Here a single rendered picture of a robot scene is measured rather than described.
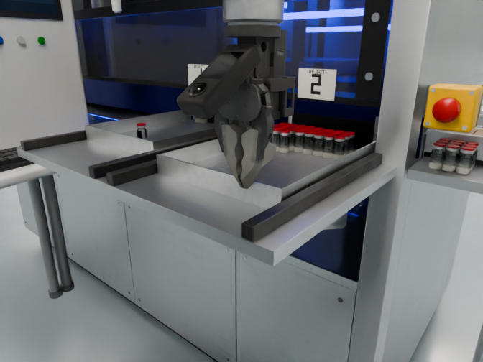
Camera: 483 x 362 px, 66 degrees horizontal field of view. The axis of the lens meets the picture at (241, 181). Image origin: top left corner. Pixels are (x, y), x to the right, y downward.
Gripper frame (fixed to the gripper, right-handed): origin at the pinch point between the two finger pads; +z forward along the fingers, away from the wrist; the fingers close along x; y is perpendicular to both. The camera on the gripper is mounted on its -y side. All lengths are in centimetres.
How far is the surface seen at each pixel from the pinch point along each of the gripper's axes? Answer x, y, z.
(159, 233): 64, 33, 43
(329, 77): 4.1, 32.1, -12.0
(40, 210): 100, 10, 36
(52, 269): 100, 9, 60
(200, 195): 7.0, -1.1, 3.6
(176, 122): 53, 34, 3
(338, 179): -8.1, 13.6, 1.6
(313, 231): -11.0, 1.0, 4.6
